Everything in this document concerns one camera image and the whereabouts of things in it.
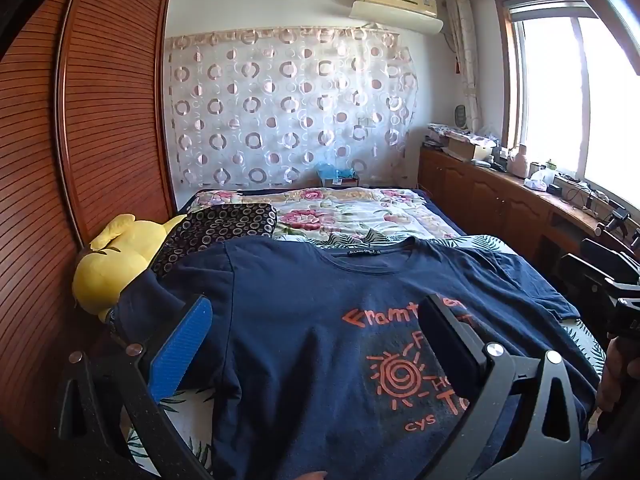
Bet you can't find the circle-patterned sheer curtain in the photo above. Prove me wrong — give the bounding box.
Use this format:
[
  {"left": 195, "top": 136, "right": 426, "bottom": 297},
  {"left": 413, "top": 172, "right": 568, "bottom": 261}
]
[{"left": 165, "top": 27, "right": 418, "bottom": 192}]

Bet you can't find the wooden slatted wardrobe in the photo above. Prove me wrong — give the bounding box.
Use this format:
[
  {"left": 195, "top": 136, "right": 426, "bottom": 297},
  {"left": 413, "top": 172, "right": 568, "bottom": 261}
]
[{"left": 0, "top": 0, "right": 176, "bottom": 461}]

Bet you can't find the black desk clamp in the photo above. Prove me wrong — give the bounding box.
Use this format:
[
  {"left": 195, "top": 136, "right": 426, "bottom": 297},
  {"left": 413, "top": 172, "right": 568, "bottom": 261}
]
[{"left": 594, "top": 209, "right": 633, "bottom": 237}]

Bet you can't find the person's right hand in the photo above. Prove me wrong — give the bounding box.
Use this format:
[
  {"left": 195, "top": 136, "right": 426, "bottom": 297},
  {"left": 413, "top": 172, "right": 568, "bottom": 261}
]
[{"left": 597, "top": 337, "right": 623, "bottom": 413}]

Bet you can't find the wooden side cabinet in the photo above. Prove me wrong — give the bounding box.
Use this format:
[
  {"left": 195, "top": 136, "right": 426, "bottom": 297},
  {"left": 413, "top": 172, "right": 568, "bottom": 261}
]
[{"left": 417, "top": 145, "right": 640, "bottom": 271}]

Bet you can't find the leaf-print bed sheet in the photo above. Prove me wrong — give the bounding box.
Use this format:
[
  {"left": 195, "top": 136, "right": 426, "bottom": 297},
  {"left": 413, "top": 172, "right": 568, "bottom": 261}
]
[{"left": 120, "top": 230, "right": 608, "bottom": 480}]

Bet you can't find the cardboard box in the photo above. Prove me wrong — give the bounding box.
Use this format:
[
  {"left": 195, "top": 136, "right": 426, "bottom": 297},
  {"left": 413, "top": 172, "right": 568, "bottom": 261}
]
[{"left": 445, "top": 135, "right": 493, "bottom": 162}]

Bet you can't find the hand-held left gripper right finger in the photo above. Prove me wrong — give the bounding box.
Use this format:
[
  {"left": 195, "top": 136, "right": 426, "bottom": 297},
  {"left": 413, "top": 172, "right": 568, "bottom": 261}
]
[{"left": 419, "top": 295, "right": 584, "bottom": 480}]

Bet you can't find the beige air conditioner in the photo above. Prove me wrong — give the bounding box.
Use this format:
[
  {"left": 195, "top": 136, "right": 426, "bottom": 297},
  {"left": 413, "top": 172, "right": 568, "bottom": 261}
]
[{"left": 349, "top": 0, "right": 445, "bottom": 36}]

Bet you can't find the blue plastic bag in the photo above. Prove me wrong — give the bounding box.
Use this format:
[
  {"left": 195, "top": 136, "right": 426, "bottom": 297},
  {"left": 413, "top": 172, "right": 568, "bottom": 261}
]
[{"left": 316, "top": 162, "right": 360, "bottom": 188}]

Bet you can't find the yellow plush toy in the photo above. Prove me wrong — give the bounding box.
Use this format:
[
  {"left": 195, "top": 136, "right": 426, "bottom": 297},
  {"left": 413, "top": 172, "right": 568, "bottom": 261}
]
[{"left": 72, "top": 213, "right": 188, "bottom": 323}]

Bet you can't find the floral quilt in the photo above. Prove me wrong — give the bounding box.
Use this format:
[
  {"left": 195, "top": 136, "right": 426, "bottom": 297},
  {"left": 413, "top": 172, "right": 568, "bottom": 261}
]
[{"left": 192, "top": 187, "right": 468, "bottom": 251}]

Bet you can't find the dark circle-patterned cushion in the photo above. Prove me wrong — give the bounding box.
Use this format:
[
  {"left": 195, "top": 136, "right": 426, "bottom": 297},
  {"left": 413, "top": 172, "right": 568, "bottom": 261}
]
[{"left": 150, "top": 203, "right": 279, "bottom": 278}]

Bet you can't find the navy blue printed t-shirt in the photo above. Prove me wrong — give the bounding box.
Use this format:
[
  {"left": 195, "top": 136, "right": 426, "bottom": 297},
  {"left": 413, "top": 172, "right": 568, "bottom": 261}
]
[{"left": 107, "top": 236, "right": 606, "bottom": 480}]

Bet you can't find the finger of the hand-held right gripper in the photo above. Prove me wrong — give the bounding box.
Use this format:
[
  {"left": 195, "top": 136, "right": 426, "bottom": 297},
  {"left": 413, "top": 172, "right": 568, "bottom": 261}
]
[
  {"left": 581, "top": 239, "right": 640, "bottom": 273},
  {"left": 560, "top": 254, "right": 623, "bottom": 311}
]

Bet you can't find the white window curtain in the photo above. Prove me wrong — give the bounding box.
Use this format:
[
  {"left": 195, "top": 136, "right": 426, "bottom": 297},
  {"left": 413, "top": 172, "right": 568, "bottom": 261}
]
[{"left": 445, "top": 0, "right": 483, "bottom": 133}]

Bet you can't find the wooden-framed window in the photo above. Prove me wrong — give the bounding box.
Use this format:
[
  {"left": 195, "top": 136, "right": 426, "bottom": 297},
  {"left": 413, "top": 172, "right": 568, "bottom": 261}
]
[{"left": 495, "top": 0, "right": 640, "bottom": 201}]

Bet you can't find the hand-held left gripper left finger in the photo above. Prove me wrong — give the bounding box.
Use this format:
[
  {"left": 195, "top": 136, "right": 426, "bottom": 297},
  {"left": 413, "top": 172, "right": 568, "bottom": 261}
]
[{"left": 55, "top": 294, "right": 216, "bottom": 480}]

